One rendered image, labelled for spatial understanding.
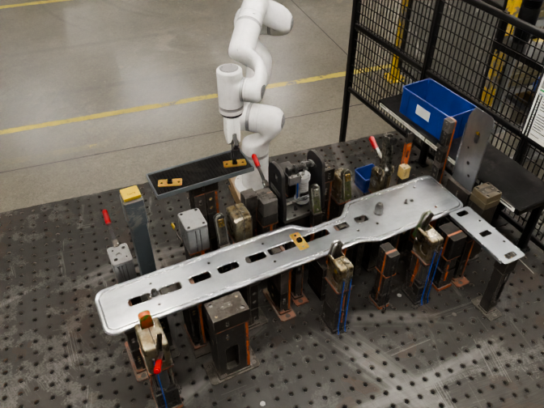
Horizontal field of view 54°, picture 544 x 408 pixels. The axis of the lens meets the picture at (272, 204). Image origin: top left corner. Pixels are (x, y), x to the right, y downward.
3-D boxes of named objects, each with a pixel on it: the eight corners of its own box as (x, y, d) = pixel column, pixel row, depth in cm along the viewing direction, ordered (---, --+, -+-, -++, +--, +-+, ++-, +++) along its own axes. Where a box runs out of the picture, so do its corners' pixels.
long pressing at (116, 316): (108, 346, 157) (107, 343, 156) (91, 292, 172) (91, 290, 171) (467, 207, 203) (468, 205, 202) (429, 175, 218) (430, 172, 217)
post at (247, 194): (248, 273, 217) (245, 198, 190) (243, 265, 220) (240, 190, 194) (259, 269, 218) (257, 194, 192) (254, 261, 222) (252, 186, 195)
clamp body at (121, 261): (129, 335, 194) (108, 269, 170) (121, 313, 201) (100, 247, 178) (154, 325, 197) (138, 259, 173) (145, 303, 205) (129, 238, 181)
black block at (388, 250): (379, 316, 201) (390, 263, 181) (363, 295, 208) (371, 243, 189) (396, 308, 203) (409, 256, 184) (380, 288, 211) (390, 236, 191)
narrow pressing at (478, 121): (470, 193, 208) (494, 119, 185) (450, 177, 216) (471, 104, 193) (471, 193, 208) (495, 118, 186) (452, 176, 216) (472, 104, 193)
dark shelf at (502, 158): (516, 216, 198) (519, 210, 196) (376, 104, 258) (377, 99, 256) (558, 199, 205) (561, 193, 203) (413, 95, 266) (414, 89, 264)
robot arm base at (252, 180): (227, 178, 249) (226, 146, 237) (263, 166, 257) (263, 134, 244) (246, 202, 237) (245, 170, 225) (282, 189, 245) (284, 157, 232)
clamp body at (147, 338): (159, 423, 169) (140, 360, 145) (146, 386, 179) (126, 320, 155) (190, 410, 173) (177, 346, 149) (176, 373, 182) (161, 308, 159)
